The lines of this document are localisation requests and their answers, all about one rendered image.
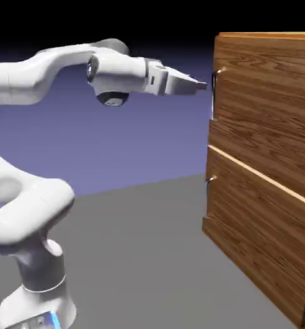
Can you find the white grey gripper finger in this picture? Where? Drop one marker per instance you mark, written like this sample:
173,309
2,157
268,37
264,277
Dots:
202,85

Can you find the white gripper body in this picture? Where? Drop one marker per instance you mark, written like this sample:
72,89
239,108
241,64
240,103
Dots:
179,84

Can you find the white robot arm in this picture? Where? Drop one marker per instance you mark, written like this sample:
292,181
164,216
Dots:
116,72

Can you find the wooden cabinet door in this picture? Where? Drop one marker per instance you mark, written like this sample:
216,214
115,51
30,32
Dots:
209,208
217,56

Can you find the wooden cabinet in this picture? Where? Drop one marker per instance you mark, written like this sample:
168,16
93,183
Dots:
265,154

